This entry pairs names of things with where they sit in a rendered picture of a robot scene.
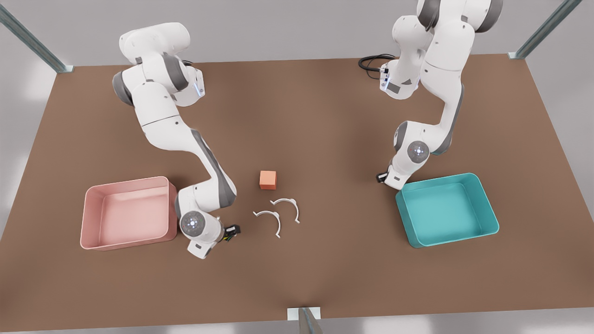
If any pink storage box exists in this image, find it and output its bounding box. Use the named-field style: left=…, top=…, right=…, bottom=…
left=80, top=176, right=179, bottom=251

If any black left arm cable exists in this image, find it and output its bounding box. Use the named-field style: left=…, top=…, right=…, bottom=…
left=358, top=54, right=396, bottom=81

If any orange cube button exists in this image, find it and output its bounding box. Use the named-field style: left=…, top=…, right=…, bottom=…
left=259, top=170, right=278, bottom=191

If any blue storage box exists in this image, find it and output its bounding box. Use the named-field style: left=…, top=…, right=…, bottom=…
left=395, top=173, right=500, bottom=249

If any silver frame post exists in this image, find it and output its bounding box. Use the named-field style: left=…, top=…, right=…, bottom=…
left=508, top=0, right=583, bottom=60
left=0, top=4, right=74, bottom=74
left=287, top=306, right=322, bottom=334

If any white curved bracket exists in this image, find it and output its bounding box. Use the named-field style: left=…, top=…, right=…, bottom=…
left=270, top=197, right=301, bottom=224
left=252, top=210, right=282, bottom=239

